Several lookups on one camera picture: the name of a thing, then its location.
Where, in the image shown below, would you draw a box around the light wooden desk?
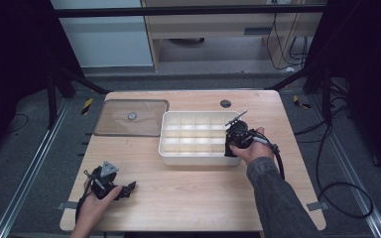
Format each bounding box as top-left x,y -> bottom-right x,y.
140,0 -> 325,73

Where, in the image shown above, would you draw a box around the black metal stand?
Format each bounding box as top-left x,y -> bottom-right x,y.
45,63 -> 112,131
265,62 -> 333,125

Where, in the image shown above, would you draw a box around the left hand-held gripper cable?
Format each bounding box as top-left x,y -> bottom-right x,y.
74,169 -> 97,224

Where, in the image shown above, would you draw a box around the black hanging desk cables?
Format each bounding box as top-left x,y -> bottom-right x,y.
265,12 -> 310,71

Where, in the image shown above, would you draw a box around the right hand-held gripper cable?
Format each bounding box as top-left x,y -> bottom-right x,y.
249,129 -> 286,182

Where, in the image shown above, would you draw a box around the dark curtain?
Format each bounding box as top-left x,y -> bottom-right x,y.
0,0 -> 83,167
306,0 -> 381,186

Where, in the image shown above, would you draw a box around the hand-held gripper cable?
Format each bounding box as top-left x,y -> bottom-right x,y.
74,169 -> 97,224
249,129 -> 286,182

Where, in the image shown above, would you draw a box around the person's left hand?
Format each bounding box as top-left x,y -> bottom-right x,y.
77,179 -> 124,232

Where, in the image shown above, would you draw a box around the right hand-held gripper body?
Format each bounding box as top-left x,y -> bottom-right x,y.
224,109 -> 256,151

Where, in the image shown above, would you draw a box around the white divided storage box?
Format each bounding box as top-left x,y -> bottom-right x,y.
158,110 -> 248,167

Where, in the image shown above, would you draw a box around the black horizontal frame bar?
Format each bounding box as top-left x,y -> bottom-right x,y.
53,4 -> 327,19

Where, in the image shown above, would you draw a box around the yellow tool right floor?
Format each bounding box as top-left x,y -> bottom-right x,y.
292,94 -> 313,110

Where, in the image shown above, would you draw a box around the aluminium floor rail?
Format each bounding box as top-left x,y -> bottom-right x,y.
0,98 -> 71,238
310,95 -> 381,238

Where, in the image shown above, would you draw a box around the grey metal table bracket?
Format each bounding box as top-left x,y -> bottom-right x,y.
56,200 -> 80,211
306,200 -> 330,212

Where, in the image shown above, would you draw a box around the black looped floor cable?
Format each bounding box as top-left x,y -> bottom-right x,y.
293,105 -> 375,220

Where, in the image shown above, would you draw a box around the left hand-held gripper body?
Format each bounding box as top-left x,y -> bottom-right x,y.
89,160 -> 120,201

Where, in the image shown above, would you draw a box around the person's right hand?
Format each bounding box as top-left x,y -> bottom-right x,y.
229,126 -> 276,167

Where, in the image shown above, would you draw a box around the yellow tool floor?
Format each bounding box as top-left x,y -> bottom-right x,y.
80,97 -> 94,116
292,94 -> 313,110

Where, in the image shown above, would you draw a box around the transparent box lid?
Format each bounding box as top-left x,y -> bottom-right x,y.
92,98 -> 171,138

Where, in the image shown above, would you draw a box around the white cabinet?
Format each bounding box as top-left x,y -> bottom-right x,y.
49,0 -> 155,69

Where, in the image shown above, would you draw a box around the yellow tool left floor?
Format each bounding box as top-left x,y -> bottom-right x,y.
80,97 -> 94,116

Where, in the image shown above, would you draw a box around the thin black floor cable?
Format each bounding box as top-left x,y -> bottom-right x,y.
3,113 -> 30,135

